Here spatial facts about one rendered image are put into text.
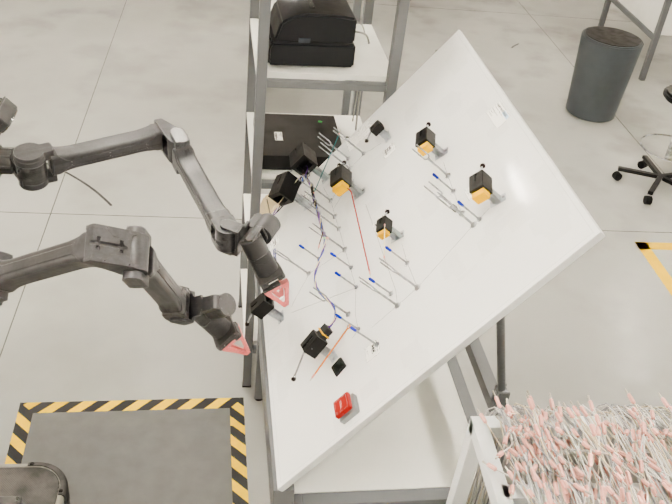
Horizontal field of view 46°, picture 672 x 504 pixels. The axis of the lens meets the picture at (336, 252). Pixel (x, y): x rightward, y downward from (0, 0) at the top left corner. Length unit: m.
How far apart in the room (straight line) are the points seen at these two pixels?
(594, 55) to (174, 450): 4.35
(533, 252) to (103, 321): 2.53
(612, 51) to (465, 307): 4.59
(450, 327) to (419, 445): 0.57
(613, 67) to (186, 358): 3.99
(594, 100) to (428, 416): 4.37
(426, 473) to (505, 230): 0.75
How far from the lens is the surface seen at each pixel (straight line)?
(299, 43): 2.81
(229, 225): 1.96
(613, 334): 4.33
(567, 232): 1.82
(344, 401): 1.99
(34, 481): 3.01
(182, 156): 2.19
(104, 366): 3.71
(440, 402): 2.50
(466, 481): 1.67
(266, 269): 1.97
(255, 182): 2.94
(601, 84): 6.43
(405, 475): 2.29
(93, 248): 1.56
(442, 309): 1.94
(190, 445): 3.36
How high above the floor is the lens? 2.54
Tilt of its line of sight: 35 degrees down
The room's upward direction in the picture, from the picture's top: 7 degrees clockwise
